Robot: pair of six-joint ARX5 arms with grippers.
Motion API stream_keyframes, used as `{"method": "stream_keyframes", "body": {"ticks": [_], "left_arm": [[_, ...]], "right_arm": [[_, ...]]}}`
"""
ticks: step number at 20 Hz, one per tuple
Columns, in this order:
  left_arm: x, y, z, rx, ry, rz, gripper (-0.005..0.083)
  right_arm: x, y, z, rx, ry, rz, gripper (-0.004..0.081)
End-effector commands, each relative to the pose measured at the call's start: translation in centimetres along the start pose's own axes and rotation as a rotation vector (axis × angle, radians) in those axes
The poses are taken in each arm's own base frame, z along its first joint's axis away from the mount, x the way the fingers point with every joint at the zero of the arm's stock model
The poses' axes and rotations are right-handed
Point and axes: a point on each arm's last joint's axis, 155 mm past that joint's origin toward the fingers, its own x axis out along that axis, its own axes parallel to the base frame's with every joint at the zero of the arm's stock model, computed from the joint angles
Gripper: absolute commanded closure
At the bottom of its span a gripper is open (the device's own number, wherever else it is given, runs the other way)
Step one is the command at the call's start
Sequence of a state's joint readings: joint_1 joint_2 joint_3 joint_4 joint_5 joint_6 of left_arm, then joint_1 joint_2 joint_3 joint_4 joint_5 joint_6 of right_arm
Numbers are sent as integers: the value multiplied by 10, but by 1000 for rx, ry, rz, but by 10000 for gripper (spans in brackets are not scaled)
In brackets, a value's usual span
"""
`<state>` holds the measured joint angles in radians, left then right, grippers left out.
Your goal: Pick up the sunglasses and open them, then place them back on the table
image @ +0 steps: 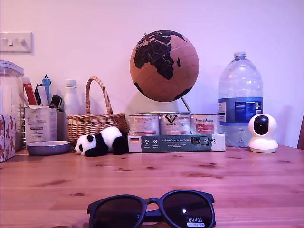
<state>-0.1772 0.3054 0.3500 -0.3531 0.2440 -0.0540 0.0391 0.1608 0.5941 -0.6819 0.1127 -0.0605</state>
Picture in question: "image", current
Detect black sunglasses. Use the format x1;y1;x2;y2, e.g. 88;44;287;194
86;189;217;228

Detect cork globe on metal stand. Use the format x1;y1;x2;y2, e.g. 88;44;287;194
130;29;200;115

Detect green and white cardboard tray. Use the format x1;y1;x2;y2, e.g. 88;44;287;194
127;133;226;153

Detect panda plush toy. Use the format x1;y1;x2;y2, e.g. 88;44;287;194
74;126;129;157

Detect jar with red label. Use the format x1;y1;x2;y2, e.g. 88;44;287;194
190;113;221;135

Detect white metal bottle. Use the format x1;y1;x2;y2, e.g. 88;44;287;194
63;79;80;117

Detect large clear water bottle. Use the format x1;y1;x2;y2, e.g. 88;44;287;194
218;51;264;147

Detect shallow grey bowl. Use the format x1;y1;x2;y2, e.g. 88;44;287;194
27;141;71;156

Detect white tube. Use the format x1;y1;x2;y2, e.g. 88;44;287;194
38;85;49;106

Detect white carton pen holder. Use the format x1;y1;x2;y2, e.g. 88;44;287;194
24;105;57;144

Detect black pen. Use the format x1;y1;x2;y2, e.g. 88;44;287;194
34;82;42;105

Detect red tube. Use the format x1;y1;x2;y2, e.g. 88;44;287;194
22;77;38;106

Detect clear plastic lidded container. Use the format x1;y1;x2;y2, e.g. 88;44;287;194
0;60;25;117

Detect gingerbread print box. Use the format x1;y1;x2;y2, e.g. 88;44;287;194
0;114;17;163

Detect wicker basket with handle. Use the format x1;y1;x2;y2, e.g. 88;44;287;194
66;76;126;145

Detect small white round camera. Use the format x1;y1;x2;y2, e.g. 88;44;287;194
248;113;279;153

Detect metal wire rack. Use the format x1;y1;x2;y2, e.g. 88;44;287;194
16;102;26;149

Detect white wall switch plate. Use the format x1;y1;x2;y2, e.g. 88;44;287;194
0;32;34;54

